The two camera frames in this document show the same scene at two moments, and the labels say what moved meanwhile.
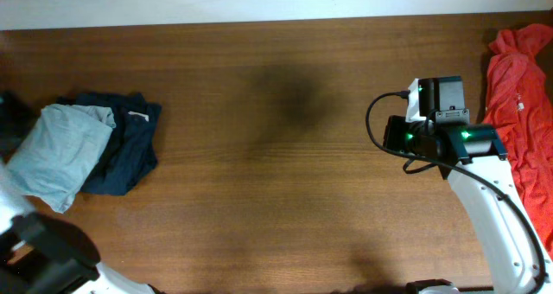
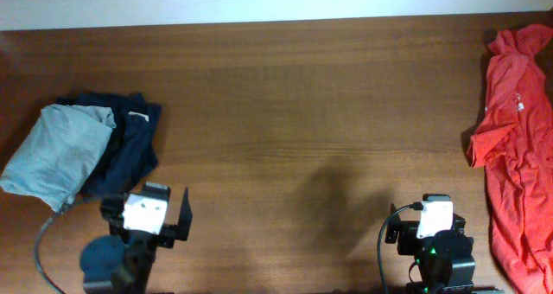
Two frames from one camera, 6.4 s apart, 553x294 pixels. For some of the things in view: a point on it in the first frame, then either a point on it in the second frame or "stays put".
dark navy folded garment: [130, 156] stays put
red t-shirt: [519, 88] stays put
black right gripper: [392, 140] -> [407, 234]
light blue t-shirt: [53, 163] stays put
